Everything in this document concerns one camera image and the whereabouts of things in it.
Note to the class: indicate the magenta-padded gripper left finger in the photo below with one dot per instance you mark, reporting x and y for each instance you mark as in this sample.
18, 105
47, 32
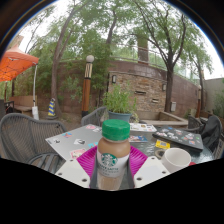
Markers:
71, 171

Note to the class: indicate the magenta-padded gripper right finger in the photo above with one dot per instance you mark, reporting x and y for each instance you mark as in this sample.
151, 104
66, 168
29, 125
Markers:
150, 170

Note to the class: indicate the green-capped coffee drink bottle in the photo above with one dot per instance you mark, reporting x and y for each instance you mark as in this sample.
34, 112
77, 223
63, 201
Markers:
113, 156

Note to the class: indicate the tape roll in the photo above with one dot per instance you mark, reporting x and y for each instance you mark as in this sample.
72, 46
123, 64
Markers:
158, 153

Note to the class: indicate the white cup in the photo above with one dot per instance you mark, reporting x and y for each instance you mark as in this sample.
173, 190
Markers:
175, 160

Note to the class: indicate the yellow card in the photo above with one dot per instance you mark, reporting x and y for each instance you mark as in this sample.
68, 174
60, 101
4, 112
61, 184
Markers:
162, 144

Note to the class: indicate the silver laptop with stickers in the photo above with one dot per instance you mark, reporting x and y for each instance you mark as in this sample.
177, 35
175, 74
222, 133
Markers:
75, 141

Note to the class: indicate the colourful printed card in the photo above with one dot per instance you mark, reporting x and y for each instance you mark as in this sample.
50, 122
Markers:
137, 138

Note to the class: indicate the flat round red coaster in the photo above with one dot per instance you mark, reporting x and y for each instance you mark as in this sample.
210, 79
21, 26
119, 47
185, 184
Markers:
192, 163

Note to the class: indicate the white printed sheet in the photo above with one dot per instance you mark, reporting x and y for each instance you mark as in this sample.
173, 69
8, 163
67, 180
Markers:
142, 127

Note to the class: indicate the black laptop with stickers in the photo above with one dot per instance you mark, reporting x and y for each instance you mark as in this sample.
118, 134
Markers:
180, 137

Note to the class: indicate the grey wicker chair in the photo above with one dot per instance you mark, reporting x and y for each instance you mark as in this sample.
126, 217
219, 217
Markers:
23, 133
194, 123
95, 116

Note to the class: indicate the blue yellow striped cone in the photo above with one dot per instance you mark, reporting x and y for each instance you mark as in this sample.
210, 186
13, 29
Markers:
51, 108

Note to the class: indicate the potted green plant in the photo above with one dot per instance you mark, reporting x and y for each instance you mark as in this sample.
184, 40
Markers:
119, 103

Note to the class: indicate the wooden bench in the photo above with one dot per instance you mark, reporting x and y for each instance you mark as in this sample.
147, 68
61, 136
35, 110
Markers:
23, 103

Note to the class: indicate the orange canopy with white pole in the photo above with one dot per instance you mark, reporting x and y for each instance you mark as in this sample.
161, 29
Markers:
15, 63

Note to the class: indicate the grey wall box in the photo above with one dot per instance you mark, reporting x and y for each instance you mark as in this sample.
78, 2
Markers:
173, 106

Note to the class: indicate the wall lantern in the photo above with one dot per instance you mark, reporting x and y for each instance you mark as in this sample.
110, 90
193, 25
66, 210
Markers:
114, 79
164, 87

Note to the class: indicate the brown globe lamp post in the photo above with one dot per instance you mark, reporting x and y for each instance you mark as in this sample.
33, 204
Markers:
87, 86

